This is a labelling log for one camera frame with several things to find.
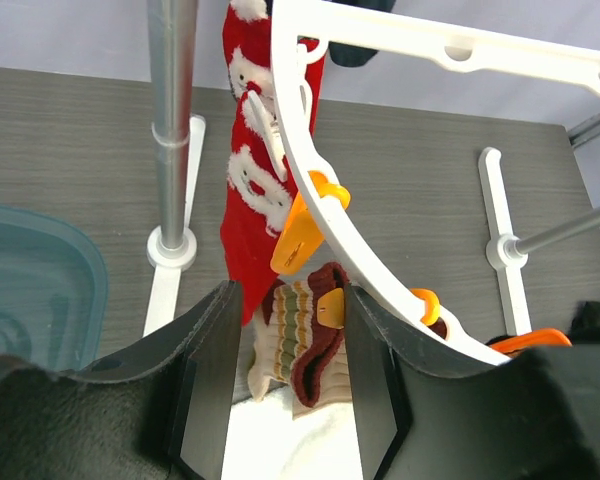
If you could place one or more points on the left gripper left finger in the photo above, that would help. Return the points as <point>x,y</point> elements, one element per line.
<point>181,377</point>

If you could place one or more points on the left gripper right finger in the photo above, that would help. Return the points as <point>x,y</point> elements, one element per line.
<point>422,410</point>

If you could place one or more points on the beige striped sock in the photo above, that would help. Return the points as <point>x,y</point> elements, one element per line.
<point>280,337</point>
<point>320,375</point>

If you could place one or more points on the black white-striped sock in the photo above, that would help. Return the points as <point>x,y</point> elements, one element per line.
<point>537,417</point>

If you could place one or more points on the red santa sock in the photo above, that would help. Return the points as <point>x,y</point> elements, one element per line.
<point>258,198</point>

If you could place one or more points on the white round clip hanger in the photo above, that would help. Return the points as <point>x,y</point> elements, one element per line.
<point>454,180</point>

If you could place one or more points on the white towel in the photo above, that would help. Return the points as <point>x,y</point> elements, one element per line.
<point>265,442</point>

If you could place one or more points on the teal plastic basin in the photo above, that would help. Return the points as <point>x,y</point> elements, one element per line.
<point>53,291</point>

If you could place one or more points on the black printed t-shirt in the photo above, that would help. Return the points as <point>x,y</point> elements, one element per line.
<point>585,327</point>

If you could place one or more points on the white metal drying rack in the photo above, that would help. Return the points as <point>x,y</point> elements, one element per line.
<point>172,150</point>

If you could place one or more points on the dark navy sock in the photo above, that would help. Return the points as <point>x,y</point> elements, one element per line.
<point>350,56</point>

